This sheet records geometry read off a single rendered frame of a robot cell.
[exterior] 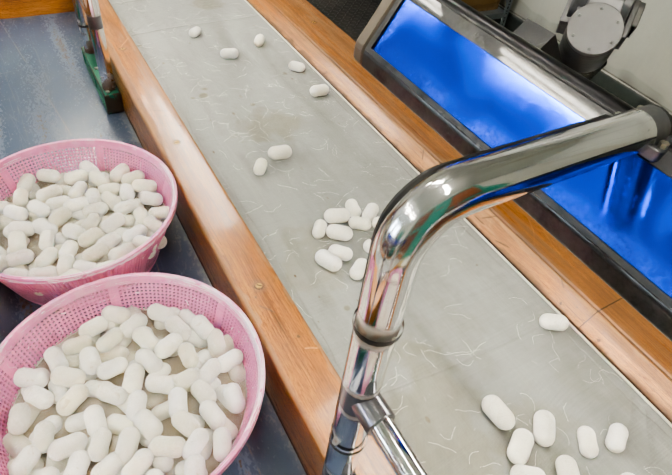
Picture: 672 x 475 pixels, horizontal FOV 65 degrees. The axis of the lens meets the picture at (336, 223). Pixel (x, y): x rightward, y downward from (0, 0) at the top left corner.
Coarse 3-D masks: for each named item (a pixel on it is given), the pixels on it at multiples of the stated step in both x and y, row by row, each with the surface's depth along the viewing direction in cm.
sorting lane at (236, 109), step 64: (128, 0) 119; (192, 0) 122; (192, 64) 101; (256, 64) 104; (192, 128) 86; (256, 128) 88; (320, 128) 90; (256, 192) 77; (320, 192) 78; (384, 192) 80; (448, 256) 71; (320, 320) 62; (448, 320) 64; (512, 320) 65; (384, 384) 57; (448, 384) 57; (512, 384) 58; (576, 384) 59; (448, 448) 52; (576, 448) 54; (640, 448) 54
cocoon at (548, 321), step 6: (540, 318) 64; (546, 318) 63; (552, 318) 63; (558, 318) 63; (564, 318) 63; (540, 324) 64; (546, 324) 63; (552, 324) 63; (558, 324) 63; (564, 324) 63; (558, 330) 63
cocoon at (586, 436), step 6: (582, 426) 54; (582, 432) 53; (588, 432) 53; (594, 432) 53; (582, 438) 53; (588, 438) 53; (594, 438) 53; (582, 444) 53; (588, 444) 52; (594, 444) 52; (582, 450) 53; (588, 450) 52; (594, 450) 52; (588, 456) 52; (594, 456) 52
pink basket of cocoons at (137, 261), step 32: (0, 160) 72; (64, 160) 77; (128, 160) 78; (160, 160) 75; (0, 192) 72; (160, 192) 76; (128, 256) 62; (32, 288) 61; (64, 288) 62; (128, 288) 70
